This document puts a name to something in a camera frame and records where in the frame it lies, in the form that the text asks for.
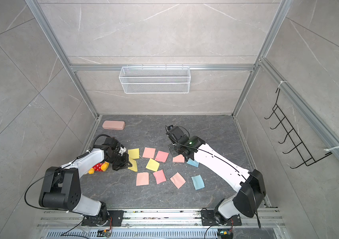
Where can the yellow memo pad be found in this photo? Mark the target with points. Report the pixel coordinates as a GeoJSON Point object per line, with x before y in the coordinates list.
{"type": "Point", "coordinates": [134, 153]}

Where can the dark pink torn page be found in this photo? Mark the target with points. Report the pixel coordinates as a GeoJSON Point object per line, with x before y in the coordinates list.
{"type": "Point", "coordinates": [159, 176]}

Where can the yellow torn memo page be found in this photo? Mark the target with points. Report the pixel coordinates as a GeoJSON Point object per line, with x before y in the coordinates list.
{"type": "Point", "coordinates": [153, 165]}

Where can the blue torn memo page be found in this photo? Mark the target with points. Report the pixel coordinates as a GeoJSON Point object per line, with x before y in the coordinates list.
{"type": "Point", "coordinates": [198, 182]}

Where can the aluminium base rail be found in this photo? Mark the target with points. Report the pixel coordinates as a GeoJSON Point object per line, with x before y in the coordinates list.
{"type": "Point", "coordinates": [163, 224]}

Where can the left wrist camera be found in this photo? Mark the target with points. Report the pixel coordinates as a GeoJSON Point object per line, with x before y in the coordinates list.
{"type": "Point", "coordinates": [117, 146]}

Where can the yellow plush toy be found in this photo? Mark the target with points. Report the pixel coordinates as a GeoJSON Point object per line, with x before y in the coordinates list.
{"type": "Point", "coordinates": [100, 167]}

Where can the pink eraser case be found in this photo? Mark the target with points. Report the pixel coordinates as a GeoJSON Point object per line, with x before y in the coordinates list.
{"type": "Point", "coordinates": [113, 125]}

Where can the pink memo pad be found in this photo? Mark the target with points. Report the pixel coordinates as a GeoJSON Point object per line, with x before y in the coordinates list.
{"type": "Point", "coordinates": [149, 153]}
{"type": "Point", "coordinates": [178, 159]}
{"type": "Point", "coordinates": [161, 156]}

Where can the blue memo pad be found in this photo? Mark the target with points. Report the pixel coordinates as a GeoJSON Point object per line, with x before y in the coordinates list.
{"type": "Point", "coordinates": [193, 163]}

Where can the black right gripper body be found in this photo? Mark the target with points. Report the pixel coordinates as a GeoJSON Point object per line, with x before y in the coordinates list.
{"type": "Point", "coordinates": [175, 150]}

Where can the white wire mesh basket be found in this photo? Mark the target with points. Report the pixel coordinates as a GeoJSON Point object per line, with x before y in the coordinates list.
{"type": "Point", "coordinates": [155, 80]}

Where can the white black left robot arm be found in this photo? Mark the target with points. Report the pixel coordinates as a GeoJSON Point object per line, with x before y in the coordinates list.
{"type": "Point", "coordinates": [61, 187]}

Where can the salmon torn memo page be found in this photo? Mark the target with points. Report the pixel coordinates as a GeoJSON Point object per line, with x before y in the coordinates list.
{"type": "Point", "coordinates": [178, 180]}

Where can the pink torn memo page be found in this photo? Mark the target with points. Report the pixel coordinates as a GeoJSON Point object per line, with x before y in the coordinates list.
{"type": "Point", "coordinates": [142, 179]}

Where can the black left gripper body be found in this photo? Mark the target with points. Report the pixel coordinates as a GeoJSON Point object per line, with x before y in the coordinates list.
{"type": "Point", "coordinates": [120, 162]}

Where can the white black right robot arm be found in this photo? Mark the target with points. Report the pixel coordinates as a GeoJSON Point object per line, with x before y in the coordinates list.
{"type": "Point", "coordinates": [248, 185]}

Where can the black wire hook rack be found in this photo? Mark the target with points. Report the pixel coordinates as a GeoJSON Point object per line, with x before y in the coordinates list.
{"type": "Point", "coordinates": [291, 134]}

